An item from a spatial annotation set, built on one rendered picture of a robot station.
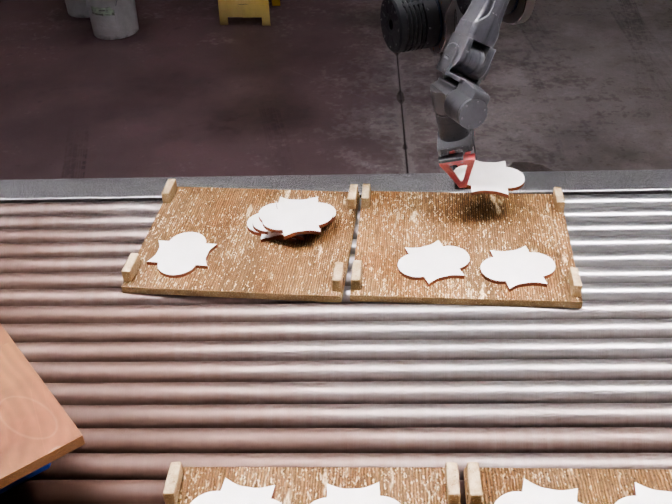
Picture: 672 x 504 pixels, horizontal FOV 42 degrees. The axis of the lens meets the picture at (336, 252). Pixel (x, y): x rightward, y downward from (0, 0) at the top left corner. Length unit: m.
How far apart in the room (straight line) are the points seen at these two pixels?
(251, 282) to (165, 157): 2.39
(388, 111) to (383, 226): 2.49
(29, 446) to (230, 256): 0.60
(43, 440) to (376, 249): 0.73
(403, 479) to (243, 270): 0.57
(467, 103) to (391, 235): 0.32
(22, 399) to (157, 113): 3.13
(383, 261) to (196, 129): 2.60
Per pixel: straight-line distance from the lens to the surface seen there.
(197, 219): 1.82
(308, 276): 1.63
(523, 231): 1.76
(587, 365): 1.51
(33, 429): 1.30
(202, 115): 4.29
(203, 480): 1.31
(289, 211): 1.73
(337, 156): 3.85
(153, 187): 1.99
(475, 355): 1.51
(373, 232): 1.74
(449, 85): 1.62
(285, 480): 1.29
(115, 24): 5.24
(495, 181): 1.73
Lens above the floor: 1.93
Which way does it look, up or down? 36 degrees down
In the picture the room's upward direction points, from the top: 3 degrees counter-clockwise
